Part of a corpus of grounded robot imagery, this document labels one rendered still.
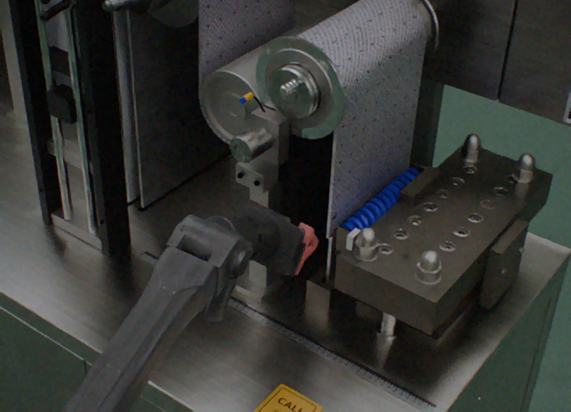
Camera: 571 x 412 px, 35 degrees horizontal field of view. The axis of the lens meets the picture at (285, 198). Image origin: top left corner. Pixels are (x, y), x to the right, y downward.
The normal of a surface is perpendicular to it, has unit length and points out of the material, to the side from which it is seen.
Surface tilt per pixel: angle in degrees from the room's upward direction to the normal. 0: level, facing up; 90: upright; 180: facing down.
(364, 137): 90
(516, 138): 0
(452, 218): 0
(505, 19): 90
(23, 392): 90
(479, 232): 0
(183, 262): 15
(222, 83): 90
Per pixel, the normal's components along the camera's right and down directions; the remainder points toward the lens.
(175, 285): 0.11, -0.65
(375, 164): 0.81, 0.37
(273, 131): -0.59, 0.45
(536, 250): 0.03, -0.82
